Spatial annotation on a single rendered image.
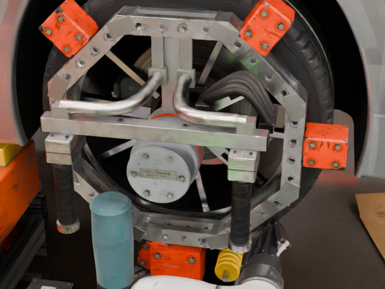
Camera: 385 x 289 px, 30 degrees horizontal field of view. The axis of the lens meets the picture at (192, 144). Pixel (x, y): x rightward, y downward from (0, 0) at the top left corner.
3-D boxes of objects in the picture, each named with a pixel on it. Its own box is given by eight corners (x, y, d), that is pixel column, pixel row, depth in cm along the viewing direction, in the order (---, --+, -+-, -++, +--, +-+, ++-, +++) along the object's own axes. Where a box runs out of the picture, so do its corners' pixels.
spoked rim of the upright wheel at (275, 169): (345, 84, 172) (190, -64, 163) (345, 127, 152) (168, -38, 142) (207, 202, 196) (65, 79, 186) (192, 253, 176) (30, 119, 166)
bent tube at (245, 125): (264, 92, 143) (267, 41, 138) (254, 136, 126) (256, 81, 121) (178, 85, 146) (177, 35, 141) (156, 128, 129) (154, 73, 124)
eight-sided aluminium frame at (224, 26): (295, 242, 166) (314, 15, 140) (294, 259, 160) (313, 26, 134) (71, 217, 175) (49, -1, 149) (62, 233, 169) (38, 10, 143)
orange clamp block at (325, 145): (302, 149, 156) (345, 153, 154) (301, 168, 149) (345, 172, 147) (305, 121, 152) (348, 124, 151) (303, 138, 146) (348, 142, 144)
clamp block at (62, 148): (87, 143, 141) (85, 118, 138) (71, 166, 133) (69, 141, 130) (62, 140, 142) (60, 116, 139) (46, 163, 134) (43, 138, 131)
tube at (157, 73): (167, 84, 146) (167, 34, 141) (144, 127, 130) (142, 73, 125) (85, 78, 149) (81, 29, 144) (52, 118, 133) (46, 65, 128)
